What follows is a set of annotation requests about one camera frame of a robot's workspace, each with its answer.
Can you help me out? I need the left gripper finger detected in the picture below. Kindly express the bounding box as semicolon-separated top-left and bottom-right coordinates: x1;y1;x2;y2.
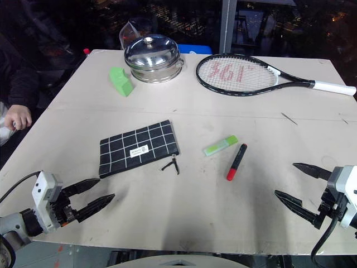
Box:
61;178;101;199
74;193;115;224

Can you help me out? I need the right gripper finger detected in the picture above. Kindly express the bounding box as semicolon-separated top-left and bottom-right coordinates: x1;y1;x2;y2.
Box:
292;162;333;181
274;189;321;224

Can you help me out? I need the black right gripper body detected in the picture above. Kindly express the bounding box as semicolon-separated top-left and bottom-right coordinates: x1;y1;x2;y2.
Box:
312;187;347;231

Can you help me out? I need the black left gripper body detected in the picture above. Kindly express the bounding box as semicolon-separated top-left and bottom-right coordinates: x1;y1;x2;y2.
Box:
49;189;78;228

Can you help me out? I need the black grid pencil pouch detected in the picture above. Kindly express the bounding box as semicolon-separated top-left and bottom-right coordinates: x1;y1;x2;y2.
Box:
99;119;181;180

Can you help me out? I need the bystander bare hand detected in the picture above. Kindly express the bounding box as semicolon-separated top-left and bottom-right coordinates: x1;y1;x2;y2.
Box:
4;104;33;131

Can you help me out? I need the dark rounded shape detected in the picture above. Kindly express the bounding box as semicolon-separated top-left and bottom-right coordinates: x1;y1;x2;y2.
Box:
0;233;17;268

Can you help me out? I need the red and black marker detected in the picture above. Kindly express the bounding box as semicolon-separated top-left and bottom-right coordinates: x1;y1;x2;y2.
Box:
226;143;249;182

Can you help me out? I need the green highlighter pen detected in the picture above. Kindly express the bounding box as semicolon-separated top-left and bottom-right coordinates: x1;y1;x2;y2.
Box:
202;135;239;157

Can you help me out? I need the white cloth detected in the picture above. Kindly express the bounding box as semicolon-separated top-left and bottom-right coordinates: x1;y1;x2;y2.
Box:
0;100;18;146

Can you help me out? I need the black and white tennis racket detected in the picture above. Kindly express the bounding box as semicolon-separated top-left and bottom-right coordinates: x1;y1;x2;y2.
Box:
195;52;357;99

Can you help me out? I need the pale rounded robot body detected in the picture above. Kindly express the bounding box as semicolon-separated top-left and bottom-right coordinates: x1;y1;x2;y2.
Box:
105;253;253;268

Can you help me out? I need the green foam block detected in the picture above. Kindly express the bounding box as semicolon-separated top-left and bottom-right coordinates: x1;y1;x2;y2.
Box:
108;66;136;98

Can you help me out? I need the stainless steel pot with lid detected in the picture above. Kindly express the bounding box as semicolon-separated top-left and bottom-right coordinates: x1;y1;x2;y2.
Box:
123;36;185;84

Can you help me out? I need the clear plastic container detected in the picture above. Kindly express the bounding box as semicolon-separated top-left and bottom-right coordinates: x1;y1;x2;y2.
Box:
119;18;146;51

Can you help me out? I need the blue plastic bin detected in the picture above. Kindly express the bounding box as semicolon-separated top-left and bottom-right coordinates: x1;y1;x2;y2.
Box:
176;44;214;55

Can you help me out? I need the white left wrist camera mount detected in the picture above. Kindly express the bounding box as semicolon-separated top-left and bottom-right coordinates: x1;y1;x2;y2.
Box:
31;170;64;234

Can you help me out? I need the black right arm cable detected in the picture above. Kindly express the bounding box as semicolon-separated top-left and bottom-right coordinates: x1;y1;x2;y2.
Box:
310;214;340;268

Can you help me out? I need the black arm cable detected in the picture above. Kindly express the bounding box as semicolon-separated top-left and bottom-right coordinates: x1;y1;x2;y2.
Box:
310;214;340;268
0;171;41;204

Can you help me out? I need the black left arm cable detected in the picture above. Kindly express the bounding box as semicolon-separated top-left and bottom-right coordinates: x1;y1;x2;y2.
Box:
0;171;41;204

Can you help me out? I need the grey metal post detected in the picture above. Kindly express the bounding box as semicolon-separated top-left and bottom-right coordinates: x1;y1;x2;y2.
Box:
218;0;238;54

